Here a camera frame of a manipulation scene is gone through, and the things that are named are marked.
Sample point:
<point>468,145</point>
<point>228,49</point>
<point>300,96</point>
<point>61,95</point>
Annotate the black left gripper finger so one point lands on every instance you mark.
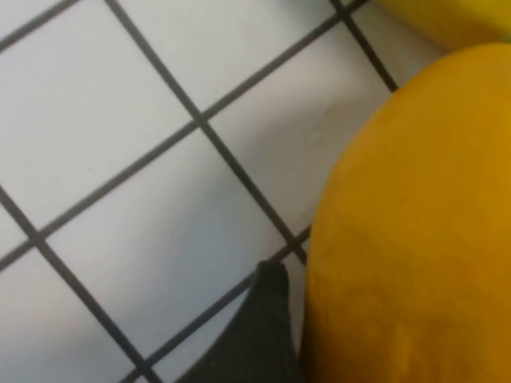
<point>259,343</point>

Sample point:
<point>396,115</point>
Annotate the plain yellow mango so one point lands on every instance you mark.
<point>419,219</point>

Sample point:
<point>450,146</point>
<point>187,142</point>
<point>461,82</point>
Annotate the yellow banana green tip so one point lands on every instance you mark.
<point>459,20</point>

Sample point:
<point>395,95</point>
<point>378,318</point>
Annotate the white black-grid tablecloth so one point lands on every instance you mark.
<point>120,119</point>

